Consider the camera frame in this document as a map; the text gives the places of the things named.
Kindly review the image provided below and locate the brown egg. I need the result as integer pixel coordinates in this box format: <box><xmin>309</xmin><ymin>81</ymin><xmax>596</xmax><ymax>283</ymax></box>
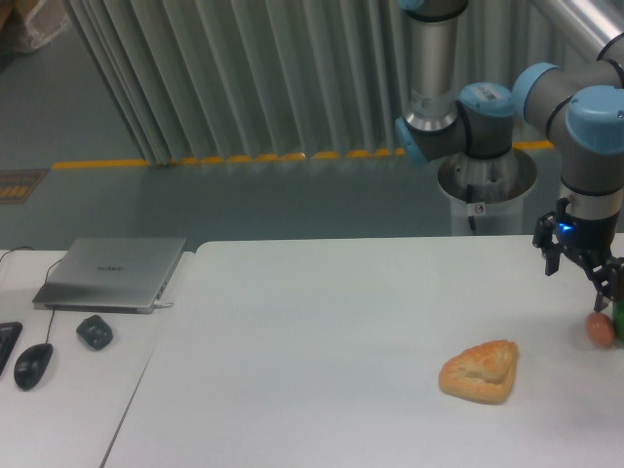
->
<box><xmin>585</xmin><ymin>312</ymin><xmax>615</xmax><ymax>349</ymax></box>

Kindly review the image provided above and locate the triangular golden bread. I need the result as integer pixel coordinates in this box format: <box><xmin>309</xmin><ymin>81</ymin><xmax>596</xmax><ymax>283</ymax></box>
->
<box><xmin>438</xmin><ymin>339</ymin><xmax>519</xmax><ymax>405</ymax></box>

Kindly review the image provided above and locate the white folding partition screen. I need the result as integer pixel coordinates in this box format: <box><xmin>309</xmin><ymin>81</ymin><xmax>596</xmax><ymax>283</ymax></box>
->
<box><xmin>65</xmin><ymin>0</ymin><xmax>604</xmax><ymax>162</ymax></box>

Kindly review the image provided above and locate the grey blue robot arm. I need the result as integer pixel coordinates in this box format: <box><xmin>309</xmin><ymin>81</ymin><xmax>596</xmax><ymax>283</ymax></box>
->
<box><xmin>395</xmin><ymin>1</ymin><xmax>623</xmax><ymax>311</ymax></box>

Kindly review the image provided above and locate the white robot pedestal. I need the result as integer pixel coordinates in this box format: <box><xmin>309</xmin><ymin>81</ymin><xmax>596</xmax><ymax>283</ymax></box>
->
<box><xmin>438</xmin><ymin>148</ymin><xmax>537</xmax><ymax>236</ymax></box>

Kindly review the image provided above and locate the green bottle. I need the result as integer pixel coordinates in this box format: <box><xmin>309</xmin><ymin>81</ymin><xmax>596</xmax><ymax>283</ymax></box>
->
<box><xmin>611</xmin><ymin>300</ymin><xmax>624</xmax><ymax>341</ymax></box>

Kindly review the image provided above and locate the black round controller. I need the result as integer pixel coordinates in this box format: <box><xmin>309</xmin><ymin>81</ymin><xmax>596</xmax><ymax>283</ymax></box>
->
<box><xmin>76</xmin><ymin>315</ymin><xmax>114</xmax><ymax>351</ymax></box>

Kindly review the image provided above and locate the black computer mouse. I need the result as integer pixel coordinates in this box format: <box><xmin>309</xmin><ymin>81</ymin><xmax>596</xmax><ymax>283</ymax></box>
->
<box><xmin>14</xmin><ymin>343</ymin><xmax>54</xmax><ymax>391</ymax></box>

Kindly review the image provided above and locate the silver closed laptop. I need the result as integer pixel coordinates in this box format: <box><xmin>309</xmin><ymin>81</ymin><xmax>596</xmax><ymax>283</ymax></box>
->
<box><xmin>32</xmin><ymin>237</ymin><xmax>186</xmax><ymax>313</ymax></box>

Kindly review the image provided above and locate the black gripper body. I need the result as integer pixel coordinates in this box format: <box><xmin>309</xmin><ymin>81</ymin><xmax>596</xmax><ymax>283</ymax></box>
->
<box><xmin>555</xmin><ymin>191</ymin><xmax>620</xmax><ymax>256</ymax></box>

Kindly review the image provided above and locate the black mouse cable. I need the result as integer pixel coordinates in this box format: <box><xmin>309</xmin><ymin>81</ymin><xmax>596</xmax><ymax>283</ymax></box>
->
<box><xmin>0</xmin><ymin>246</ymin><xmax>67</xmax><ymax>345</ymax></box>

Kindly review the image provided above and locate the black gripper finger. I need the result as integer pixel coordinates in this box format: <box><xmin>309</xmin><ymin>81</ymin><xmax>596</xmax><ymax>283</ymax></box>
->
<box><xmin>573</xmin><ymin>251</ymin><xmax>623</xmax><ymax>312</ymax></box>
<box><xmin>532</xmin><ymin>212</ymin><xmax>562</xmax><ymax>276</ymax></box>

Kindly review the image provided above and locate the black keyboard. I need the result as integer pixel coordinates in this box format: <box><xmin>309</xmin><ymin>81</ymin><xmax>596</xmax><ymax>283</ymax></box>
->
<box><xmin>0</xmin><ymin>322</ymin><xmax>22</xmax><ymax>374</ymax></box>

